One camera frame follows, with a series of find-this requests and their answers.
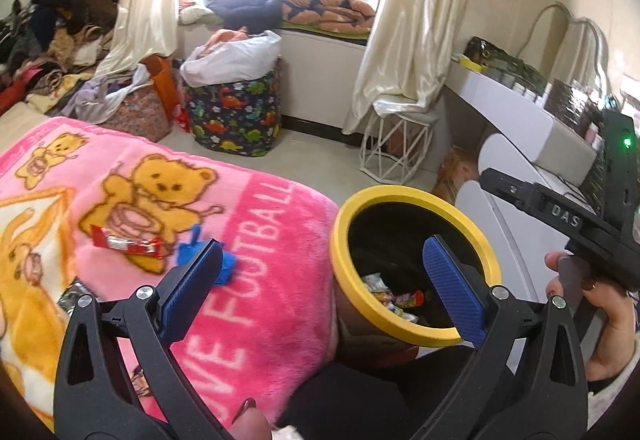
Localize person's leg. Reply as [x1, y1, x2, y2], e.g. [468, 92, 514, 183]
[272, 354, 473, 440]

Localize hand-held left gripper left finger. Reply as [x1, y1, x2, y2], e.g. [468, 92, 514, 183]
[52, 240, 237, 440]

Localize orange bag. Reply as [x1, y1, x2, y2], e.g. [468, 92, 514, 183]
[144, 55, 189, 121]

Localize dinosaur print laundry basket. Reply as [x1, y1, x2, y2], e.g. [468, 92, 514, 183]
[182, 64, 284, 157]

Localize white wire stool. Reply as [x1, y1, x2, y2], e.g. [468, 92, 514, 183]
[359, 111, 442, 187]

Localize red and white bag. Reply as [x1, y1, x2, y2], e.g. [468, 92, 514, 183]
[172, 104, 194, 134]

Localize dark blue jacket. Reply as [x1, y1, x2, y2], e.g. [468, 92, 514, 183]
[206, 0, 287, 36]

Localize person's left hand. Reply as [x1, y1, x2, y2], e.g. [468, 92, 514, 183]
[235, 397, 274, 440]

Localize pink bear printed blanket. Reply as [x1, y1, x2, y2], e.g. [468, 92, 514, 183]
[0, 116, 342, 437]

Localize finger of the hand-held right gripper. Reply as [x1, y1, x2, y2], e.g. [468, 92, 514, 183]
[478, 167, 539, 211]

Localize white plastic bag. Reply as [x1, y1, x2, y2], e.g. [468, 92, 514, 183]
[179, 30, 282, 89]

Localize person's right forearm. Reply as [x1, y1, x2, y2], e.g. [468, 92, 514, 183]
[586, 349, 640, 427]

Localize yellow rimmed trash bin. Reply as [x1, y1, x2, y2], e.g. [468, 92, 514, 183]
[328, 185, 503, 362]

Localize white cabinet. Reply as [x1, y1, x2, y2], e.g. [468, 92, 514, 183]
[454, 132, 568, 323]

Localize heap of wrappers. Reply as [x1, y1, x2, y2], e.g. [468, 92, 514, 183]
[361, 272, 427, 321]

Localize white framed mirror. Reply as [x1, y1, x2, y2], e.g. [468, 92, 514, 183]
[516, 2, 612, 86]

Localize lavender and white clothes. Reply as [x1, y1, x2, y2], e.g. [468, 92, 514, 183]
[59, 64, 152, 121]

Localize pile of dark clothes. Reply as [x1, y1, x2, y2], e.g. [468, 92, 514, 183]
[0, 0, 122, 111]

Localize green windowsill mat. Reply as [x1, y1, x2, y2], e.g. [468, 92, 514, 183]
[279, 20, 374, 39]

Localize orange cardboard box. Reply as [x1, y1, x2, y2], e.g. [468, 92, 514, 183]
[436, 146, 482, 201]

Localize silver foil wrapper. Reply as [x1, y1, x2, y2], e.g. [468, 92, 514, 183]
[56, 280, 92, 317]

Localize orange patterned quilt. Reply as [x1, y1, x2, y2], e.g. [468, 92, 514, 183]
[279, 0, 377, 34]

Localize person's right hand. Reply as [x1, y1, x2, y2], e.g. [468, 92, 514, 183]
[544, 252, 640, 384]

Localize red snack wrapper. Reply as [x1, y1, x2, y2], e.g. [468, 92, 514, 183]
[91, 225, 164, 261]

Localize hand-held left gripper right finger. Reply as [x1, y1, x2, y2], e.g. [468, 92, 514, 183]
[410, 235, 590, 440]

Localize white desk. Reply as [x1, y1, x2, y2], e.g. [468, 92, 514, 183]
[442, 58, 609, 188]

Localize dark green box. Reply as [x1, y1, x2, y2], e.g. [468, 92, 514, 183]
[461, 36, 547, 86]

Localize dark patterned box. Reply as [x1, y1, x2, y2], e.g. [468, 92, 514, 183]
[542, 78, 609, 137]

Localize floral fabric bag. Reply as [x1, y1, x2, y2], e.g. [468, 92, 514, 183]
[99, 86, 172, 144]

